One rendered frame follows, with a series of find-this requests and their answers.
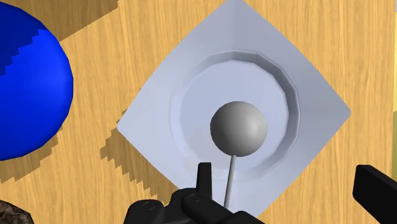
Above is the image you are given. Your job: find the blue ball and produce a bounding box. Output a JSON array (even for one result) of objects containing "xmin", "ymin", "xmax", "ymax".
[{"xmin": 0, "ymin": 1, "xmax": 74, "ymax": 162}]

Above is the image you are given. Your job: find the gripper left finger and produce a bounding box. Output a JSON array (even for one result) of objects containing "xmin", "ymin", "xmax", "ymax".
[{"xmin": 123, "ymin": 162, "xmax": 234, "ymax": 224}]

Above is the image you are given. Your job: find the dark brown rough lump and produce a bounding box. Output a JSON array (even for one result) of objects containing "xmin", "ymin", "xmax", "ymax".
[{"xmin": 0, "ymin": 199, "xmax": 35, "ymax": 224}]

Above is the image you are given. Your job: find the white square plate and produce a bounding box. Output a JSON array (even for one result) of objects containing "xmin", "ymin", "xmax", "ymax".
[{"xmin": 116, "ymin": 0, "xmax": 352, "ymax": 218}]

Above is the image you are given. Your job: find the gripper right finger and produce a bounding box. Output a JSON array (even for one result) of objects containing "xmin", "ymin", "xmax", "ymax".
[{"xmin": 352, "ymin": 164, "xmax": 397, "ymax": 224}]

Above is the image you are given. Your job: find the grey ball on thin stick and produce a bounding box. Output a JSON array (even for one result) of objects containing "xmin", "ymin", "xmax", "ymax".
[{"xmin": 209, "ymin": 101, "xmax": 268, "ymax": 209}]

